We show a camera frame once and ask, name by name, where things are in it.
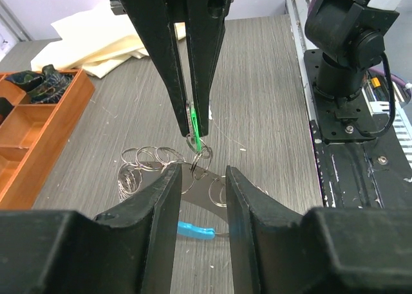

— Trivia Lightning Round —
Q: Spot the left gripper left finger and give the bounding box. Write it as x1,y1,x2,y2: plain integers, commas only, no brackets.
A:
94,163,182,293

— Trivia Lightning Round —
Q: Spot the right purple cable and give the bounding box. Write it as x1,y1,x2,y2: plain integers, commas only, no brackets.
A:
366,68,412,92

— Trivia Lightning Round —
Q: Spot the wooden compartment tray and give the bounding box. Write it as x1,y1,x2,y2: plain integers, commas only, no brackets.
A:
1,69,95,210

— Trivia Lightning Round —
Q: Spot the grey cable duct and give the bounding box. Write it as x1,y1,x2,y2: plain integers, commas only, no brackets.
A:
369,100,412,167

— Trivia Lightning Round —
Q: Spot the cream cloth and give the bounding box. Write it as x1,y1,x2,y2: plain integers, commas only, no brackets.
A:
30,1,187,79

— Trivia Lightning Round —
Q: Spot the blue-handled keyring with rings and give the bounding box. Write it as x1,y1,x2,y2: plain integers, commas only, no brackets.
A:
105,146,264,245

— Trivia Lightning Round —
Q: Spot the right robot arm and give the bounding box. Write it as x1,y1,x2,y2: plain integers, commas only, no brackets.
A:
109,0,401,137

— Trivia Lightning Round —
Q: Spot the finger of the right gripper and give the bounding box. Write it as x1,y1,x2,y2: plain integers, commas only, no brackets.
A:
185,0,232,137
119,0,189,136

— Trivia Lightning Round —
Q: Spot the aluminium rail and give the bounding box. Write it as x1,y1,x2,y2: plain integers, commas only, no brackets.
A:
286,0,317,121

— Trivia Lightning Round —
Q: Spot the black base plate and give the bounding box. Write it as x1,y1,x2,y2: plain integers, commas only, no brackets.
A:
304,50,411,210

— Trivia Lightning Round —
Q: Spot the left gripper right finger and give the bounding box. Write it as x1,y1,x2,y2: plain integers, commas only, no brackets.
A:
225,166,309,293

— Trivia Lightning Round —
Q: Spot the green tag key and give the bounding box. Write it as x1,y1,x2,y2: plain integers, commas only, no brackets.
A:
186,102,201,153

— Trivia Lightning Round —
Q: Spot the rolled belt right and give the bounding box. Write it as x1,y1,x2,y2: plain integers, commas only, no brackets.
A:
5,64,74,104

